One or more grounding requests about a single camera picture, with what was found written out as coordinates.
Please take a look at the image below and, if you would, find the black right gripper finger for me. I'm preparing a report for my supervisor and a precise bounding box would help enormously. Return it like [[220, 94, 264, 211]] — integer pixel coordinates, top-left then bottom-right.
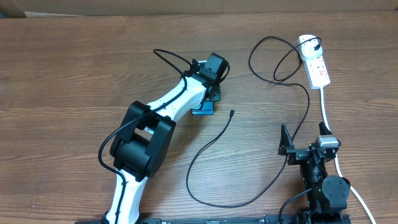
[[319, 121, 332, 135], [278, 124, 295, 156]]

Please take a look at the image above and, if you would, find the blue Samsung Galaxy smartphone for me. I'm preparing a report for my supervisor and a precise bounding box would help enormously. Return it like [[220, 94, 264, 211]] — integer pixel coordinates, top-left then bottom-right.
[[191, 102, 214, 116]]

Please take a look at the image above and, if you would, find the black USB charging cable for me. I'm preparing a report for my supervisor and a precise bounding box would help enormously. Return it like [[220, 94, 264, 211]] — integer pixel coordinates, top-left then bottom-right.
[[185, 35, 323, 209]]

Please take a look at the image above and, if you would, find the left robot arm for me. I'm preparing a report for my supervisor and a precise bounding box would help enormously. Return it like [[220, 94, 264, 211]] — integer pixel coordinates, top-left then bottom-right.
[[98, 53, 230, 223]]

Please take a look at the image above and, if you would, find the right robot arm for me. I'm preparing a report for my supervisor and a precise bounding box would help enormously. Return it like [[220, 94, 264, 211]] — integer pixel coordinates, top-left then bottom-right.
[[277, 122, 351, 223]]

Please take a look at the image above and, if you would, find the white power strip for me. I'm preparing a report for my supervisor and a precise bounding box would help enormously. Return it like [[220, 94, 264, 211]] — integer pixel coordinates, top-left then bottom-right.
[[302, 55, 330, 90]]

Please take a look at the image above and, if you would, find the brown cardboard backdrop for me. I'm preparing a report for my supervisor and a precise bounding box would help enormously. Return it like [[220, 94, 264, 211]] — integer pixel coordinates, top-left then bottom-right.
[[1, 0, 397, 17]]

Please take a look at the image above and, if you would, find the white power strip cord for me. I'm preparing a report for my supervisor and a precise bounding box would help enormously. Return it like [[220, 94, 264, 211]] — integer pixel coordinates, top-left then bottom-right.
[[319, 86, 377, 224]]

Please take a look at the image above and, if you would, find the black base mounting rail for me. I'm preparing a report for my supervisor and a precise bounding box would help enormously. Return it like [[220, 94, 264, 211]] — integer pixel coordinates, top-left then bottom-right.
[[75, 215, 351, 224]]

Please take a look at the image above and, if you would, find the white wall charger plug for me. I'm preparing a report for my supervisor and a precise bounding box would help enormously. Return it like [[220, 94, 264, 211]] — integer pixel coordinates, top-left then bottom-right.
[[297, 34, 323, 61]]

